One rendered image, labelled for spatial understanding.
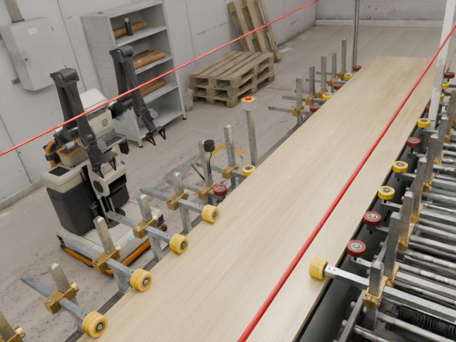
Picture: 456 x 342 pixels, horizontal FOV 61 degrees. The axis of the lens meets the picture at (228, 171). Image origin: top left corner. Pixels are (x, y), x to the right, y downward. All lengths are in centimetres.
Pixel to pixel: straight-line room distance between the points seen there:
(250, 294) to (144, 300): 44
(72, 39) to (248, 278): 368
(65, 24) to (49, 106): 88
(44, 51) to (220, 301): 329
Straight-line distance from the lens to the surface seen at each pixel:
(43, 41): 433
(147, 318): 166
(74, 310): 173
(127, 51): 255
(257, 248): 183
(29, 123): 457
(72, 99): 234
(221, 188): 223
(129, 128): 495
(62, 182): 299
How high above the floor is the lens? 215
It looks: 31 degrees down
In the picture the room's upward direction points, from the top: 8 degrees counter-clockwise
